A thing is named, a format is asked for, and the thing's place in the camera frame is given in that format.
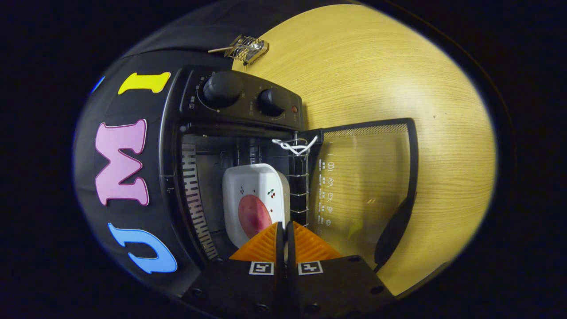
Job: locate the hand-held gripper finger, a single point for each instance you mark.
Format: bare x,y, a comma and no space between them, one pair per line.
280,246
290,246

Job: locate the pink round food slice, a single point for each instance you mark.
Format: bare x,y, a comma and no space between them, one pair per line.
252,215

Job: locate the white square plate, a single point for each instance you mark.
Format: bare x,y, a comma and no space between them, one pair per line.
257,181

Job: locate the black toaster oven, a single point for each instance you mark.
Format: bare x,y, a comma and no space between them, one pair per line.
248,95

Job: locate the wooden stick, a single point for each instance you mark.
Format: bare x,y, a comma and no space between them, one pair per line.
219,49

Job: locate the black backdrop cloth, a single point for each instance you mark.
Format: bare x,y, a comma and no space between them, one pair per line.
84,155

